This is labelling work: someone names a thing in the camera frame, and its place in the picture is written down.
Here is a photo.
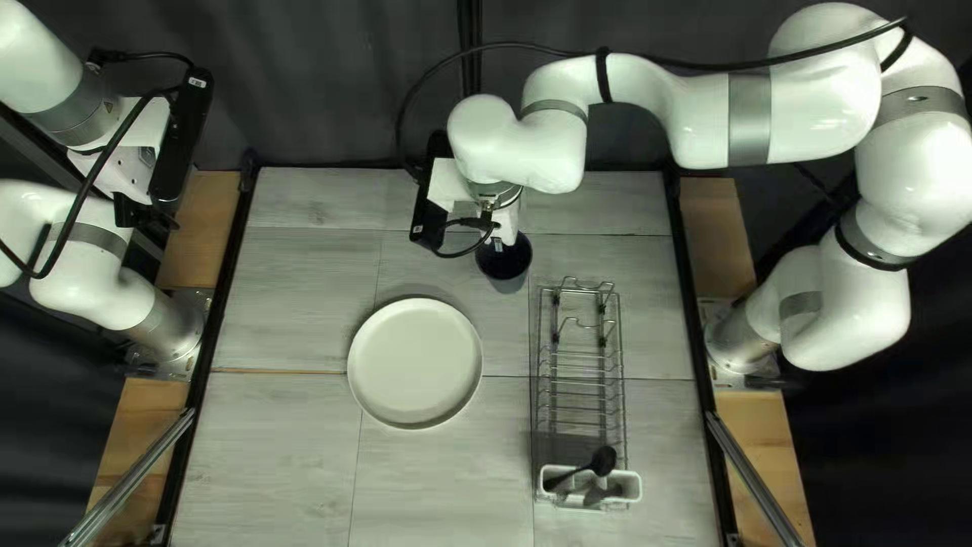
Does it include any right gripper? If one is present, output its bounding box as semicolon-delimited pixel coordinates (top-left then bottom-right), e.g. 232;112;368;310
427;160;525;248

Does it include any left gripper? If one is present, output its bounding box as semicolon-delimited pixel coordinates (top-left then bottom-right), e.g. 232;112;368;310
67;97;173;206

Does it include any dark blue cup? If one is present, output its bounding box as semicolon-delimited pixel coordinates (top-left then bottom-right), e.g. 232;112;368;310
474;231;534;293

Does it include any black spoon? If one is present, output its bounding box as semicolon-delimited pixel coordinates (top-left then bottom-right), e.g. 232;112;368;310
545;446;618;492

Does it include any pale plate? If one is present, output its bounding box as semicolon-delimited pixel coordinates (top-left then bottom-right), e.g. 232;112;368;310
347;296;484;430

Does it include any white cutlery holder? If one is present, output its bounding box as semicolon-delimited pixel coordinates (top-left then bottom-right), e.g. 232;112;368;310
538;465;643;509

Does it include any black cable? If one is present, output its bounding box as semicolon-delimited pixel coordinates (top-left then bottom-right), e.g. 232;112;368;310
395;15;916;259
0;47;200;281

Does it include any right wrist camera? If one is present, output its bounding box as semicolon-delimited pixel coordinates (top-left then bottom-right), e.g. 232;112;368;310
409;131;457;252

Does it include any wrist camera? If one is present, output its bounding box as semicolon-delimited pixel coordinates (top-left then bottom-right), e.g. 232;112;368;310
409;131;457;252
148;67;215;214

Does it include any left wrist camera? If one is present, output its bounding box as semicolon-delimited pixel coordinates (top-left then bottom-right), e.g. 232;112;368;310
148;67;215;214

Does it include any black frame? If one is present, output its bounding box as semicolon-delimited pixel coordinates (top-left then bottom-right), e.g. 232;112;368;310
0;0;859;547

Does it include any wire dish rack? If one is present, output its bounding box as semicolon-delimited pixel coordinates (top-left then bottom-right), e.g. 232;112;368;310
532;277;631;510

